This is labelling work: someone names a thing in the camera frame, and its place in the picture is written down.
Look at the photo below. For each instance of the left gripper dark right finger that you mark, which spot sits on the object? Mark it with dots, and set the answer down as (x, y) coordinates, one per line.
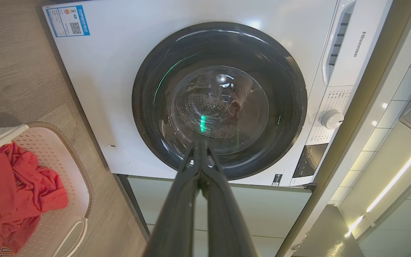
(227, 221)

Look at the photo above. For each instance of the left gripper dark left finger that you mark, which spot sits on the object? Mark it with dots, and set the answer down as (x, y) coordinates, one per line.
(177, 214)

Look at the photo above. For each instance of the white perforated laundry basket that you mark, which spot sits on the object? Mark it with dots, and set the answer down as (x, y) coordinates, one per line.
(66, 200)

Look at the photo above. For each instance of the pale green cabinet door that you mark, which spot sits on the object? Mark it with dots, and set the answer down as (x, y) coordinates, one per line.
(262, 248)
(262, 207)

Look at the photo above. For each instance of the small black sticker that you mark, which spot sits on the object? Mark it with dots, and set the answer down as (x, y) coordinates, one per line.
(277, 179)

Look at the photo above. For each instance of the round white filter cover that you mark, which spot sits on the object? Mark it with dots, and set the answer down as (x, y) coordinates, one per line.
(116, 155)

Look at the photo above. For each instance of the black washer display panel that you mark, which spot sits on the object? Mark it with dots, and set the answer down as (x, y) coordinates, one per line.
(309, 160)

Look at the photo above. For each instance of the dark round washer door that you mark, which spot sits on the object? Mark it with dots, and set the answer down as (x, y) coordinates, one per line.
(155, 89)

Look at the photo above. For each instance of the white front-load washing machine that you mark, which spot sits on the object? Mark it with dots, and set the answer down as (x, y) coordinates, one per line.
(120, 89)

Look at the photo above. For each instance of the white washer control knob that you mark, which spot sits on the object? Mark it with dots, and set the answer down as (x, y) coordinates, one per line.
(331, 119)

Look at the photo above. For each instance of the red garment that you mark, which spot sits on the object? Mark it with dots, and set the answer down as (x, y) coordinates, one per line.
(9, 192)

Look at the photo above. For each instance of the LED light strip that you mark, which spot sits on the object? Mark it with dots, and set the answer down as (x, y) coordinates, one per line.
(394, 178)

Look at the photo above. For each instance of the beige countertop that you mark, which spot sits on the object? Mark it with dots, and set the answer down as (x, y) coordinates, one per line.
(366, 89)

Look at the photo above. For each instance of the blue energy label sticker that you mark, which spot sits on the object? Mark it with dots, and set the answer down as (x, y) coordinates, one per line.
(67, 20)

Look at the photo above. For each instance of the white detergent drawer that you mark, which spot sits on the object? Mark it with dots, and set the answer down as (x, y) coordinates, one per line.
(360, 43)

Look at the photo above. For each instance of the white wall cabinet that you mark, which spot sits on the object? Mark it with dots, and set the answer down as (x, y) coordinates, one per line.
(376, 178)

